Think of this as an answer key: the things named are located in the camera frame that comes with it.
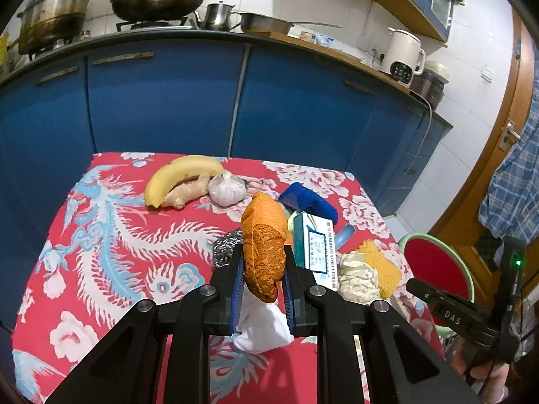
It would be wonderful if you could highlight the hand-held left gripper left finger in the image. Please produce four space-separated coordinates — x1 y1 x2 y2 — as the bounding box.
42 242 249 404

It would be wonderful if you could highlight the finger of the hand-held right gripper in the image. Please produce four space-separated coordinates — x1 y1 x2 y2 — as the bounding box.
405 278 498 338

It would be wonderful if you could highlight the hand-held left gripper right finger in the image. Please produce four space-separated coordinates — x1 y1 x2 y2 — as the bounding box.
282 244 483 404

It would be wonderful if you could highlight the steel wool scourer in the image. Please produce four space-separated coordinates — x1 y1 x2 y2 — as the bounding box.
212 228 244 268

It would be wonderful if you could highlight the red bucket with green rim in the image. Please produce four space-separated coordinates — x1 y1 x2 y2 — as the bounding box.
398 233 476 339

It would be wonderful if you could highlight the orange and white sock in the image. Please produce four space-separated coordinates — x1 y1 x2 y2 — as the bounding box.
233 192 293 353

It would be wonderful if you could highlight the teal and white carton box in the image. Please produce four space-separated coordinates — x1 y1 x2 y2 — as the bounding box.
288 211 341 289

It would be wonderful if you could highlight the white tissue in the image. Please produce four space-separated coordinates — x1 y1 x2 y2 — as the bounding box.
338 251 382 304

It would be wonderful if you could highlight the yellow waffle sponge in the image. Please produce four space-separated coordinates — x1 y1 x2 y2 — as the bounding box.
356 240 403 299

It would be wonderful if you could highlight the light blue plastic item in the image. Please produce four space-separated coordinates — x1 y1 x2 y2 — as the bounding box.
337 224 356 255

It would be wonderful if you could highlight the person's right hand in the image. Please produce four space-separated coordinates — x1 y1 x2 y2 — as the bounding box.
448 339 520 404

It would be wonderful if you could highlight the blue plaid shirt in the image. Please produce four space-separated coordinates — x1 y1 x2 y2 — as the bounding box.
478 113 539 240

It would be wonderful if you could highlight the white garlic bulb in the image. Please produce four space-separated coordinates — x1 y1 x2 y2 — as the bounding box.
208 171 248 207

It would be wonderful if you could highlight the blue cloth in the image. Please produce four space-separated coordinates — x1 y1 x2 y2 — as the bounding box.
278 182 338 222

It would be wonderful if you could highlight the ginger root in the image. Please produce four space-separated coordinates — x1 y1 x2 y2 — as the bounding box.
163 173 210 209

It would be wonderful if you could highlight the wooden door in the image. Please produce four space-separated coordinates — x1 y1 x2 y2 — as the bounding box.
425 8 539 312

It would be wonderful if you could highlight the red floral printed tablecloth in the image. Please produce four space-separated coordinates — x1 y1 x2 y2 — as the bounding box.
12 151 447 404

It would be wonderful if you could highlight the yellow banana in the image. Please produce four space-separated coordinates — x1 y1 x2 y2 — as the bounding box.
144 156 225 208

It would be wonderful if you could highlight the blue kitchen base cabinet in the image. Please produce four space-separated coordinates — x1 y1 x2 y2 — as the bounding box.
0 34 453 329

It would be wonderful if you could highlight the dark rice cooker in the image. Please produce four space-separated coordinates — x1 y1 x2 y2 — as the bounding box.
409 62 449 110

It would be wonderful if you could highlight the white electric jug appliance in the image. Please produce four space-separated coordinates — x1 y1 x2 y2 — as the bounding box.
378 28 426 85

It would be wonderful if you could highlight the small white blue packet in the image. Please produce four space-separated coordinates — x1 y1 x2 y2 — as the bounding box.
297 29 334 48

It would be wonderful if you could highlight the small steel kettle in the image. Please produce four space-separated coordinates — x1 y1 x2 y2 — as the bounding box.
194 2 242 32

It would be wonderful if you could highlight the gas stove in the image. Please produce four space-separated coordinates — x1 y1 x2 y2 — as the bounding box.
116 17 190 33

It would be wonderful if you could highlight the dark wok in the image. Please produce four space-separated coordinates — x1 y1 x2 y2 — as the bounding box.
110 0 220 23

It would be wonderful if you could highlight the large steel pot with lid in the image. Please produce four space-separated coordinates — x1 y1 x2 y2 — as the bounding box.
17 0 106 55

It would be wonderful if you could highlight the metal door handle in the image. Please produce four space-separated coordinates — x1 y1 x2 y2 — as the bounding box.
500 120 520 150

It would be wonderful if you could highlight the grey power cable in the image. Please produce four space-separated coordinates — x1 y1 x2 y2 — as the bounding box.
415 93 434 161

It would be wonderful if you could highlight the steel pan with long handle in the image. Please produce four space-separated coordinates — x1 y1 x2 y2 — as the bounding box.
238 12 343 35

